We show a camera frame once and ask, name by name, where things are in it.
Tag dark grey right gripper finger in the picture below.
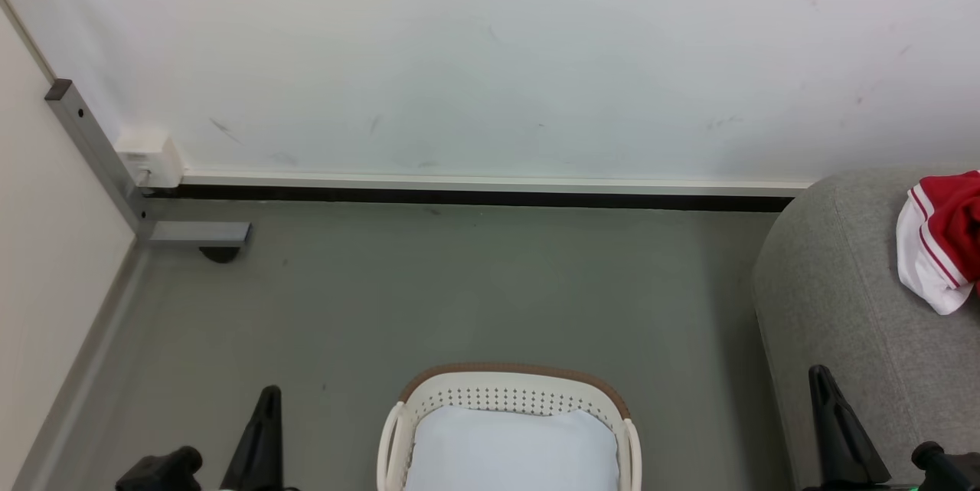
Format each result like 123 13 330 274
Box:
808 365 892 489

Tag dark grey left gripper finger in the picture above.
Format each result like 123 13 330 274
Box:
220 385 283 491

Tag red and white jersey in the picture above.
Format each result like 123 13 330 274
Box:
896 169 980 316

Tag grey fabric sofa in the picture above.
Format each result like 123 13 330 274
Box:
752 167 980 491

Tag white perforated laundry basket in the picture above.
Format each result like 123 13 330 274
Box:
376 362 643 491

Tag pale blue cloth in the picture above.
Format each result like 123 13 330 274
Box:
403 405 619 491

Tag grey side wall skirting strip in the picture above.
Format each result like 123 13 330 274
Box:
11 243 149 491

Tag white wall socket box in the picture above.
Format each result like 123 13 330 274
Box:
114 129 185 189

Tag grey metal frame post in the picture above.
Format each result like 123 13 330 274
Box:
44 79 252 249

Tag white wall skirting rail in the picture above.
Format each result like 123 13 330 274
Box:
181 172 812 197

